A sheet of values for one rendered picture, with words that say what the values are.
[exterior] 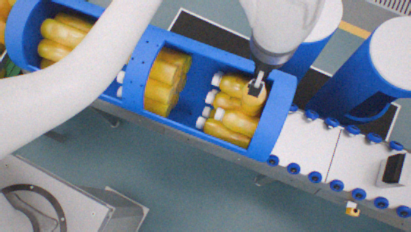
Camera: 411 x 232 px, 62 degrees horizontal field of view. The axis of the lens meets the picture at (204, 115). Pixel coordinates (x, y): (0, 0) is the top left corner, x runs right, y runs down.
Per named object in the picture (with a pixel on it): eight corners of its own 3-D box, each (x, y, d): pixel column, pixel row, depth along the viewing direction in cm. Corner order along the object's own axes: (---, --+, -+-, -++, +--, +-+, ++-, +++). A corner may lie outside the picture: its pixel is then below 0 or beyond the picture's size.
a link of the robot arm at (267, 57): (310, 17, 61) (302, 34, 66) (262, 1, 62) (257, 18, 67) (294, 61, 59) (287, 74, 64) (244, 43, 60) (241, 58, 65)
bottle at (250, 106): (235, 109, 105) (238, 91, 89) (246, 92, 106) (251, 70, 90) (254, 120, 103) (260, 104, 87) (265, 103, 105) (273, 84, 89)
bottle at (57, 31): (39, 20, 106) (86, 38, 104) (53, 15, 112) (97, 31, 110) (39, 40, 110) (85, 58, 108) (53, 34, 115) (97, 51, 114)
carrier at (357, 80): (293, 114, 204) (326, 150, 198) (351, 48, 119) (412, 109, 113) (327, 85, 208) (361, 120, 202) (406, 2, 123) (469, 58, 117)
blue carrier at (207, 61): (258, 169, 116) (274, 155, 89) (34, 80, 126) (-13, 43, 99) (285, 95, 123) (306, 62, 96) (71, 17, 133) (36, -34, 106)
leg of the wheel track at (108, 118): (117, 129, 219) (81, 99, 158) (108, 125, 219) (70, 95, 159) (120, 120, 220) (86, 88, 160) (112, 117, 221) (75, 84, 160)
